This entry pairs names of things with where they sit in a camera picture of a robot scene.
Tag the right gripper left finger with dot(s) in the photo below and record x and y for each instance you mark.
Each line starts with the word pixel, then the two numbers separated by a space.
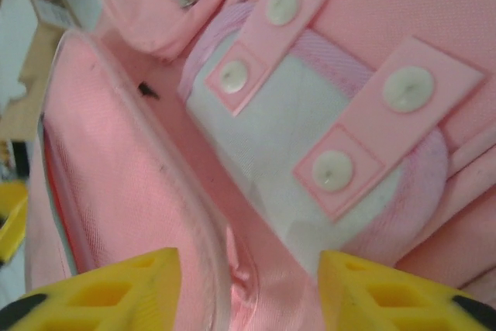
pixel 97 300

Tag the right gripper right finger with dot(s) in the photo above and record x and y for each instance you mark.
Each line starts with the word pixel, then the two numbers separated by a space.
pixel 387 300

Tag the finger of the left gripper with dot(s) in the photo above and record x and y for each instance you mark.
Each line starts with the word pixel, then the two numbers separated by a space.
pixel 13 203

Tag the pink school backpack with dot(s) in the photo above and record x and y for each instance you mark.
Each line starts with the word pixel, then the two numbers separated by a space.
pixel 348 17

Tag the brown cardboard tray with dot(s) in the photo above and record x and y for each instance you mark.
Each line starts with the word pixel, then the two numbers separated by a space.
pixel 15 125

